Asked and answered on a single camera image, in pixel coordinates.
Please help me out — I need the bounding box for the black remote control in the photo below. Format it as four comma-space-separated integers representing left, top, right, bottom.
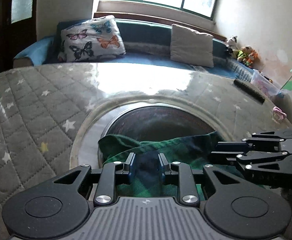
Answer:
233, 79, 265, 103

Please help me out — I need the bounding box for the clear plastic storage box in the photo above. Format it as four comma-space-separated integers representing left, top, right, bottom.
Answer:
251, 70, 288, 98

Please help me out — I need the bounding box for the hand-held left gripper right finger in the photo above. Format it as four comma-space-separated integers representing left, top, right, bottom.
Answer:
158, 152, 242, 205

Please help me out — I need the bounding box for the orange plush toy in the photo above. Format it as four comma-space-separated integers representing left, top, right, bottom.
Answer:
244, 51, 258, 67

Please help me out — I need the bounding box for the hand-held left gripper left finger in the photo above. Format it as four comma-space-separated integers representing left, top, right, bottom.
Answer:
53, 152, 136, 205

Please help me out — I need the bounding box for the blue sofa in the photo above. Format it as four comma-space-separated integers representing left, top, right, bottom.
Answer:
13, 17, 253, 80

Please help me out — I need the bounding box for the dark wooden door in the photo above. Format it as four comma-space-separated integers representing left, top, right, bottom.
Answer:
0, 0, 39, 73

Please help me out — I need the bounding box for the plain white pillow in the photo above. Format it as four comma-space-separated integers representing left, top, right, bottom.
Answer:
170, 24, 214, 68

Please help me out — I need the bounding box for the round recessed hotplate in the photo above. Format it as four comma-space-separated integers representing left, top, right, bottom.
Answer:
70, 94, 239, 170

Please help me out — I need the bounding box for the pink knitted item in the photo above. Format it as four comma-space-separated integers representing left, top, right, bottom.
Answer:
272, 106, 287, 123

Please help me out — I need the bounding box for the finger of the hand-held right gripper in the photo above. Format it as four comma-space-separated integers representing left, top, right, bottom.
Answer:
214, 129, 292, 153
209, 151, 292, 180

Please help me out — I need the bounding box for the green plaid shirt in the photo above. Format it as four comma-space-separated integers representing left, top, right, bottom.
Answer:
98, 131, 263, 198

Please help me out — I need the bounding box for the butterfly print pillow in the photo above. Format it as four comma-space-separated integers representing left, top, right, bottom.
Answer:
58, 15, 126, 62

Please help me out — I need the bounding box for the yellow green plush toy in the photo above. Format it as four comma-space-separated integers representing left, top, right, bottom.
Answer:
237, 45, 252, 63

